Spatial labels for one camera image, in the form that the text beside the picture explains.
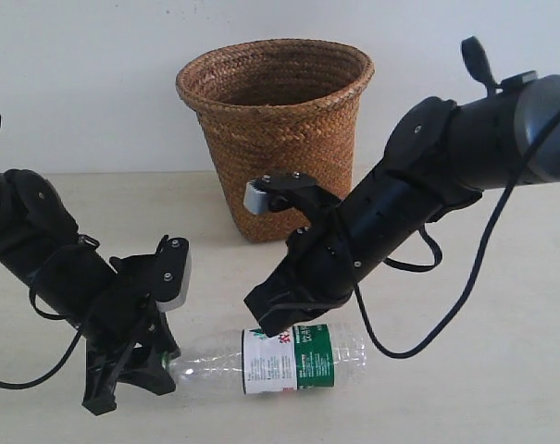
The clear plastic water bottle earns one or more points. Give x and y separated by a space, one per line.
247 362

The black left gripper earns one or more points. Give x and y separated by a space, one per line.
111 301

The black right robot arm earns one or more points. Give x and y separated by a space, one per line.
441 157

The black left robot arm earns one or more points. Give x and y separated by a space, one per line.
31 209

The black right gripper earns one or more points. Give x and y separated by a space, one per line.
345 241

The brown woven wicker basket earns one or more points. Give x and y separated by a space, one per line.
277 105

